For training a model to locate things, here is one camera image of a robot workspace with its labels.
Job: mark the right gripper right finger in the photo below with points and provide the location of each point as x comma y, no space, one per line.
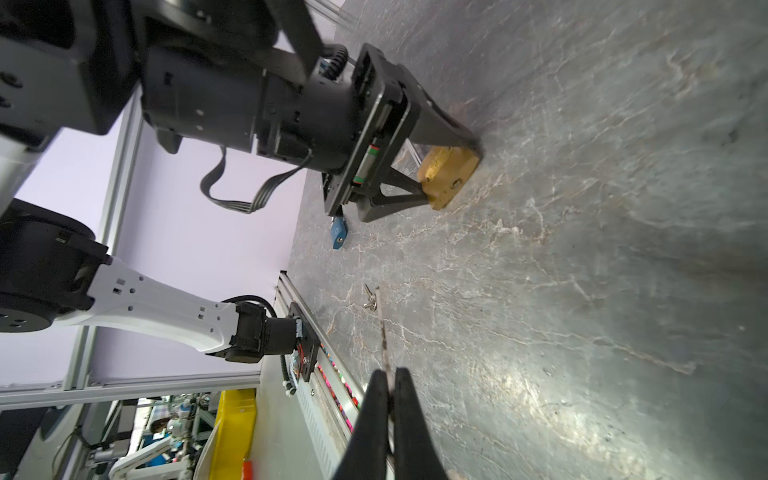
414,454

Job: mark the small blue padlock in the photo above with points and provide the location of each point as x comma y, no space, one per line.
339,229

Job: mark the silver key with ring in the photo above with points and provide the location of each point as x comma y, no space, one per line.
386,362

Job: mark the small dark key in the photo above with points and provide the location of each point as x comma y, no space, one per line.
371,303

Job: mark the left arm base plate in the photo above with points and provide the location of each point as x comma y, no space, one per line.
304,358

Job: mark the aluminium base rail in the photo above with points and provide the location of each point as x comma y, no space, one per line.
329,398

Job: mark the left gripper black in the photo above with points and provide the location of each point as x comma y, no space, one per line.
391,106

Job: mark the yellow plastic bin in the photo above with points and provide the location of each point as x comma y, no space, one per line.
232,440

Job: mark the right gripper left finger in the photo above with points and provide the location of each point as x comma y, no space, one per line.
368,448

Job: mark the brass padlock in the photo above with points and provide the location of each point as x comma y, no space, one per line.
443,171

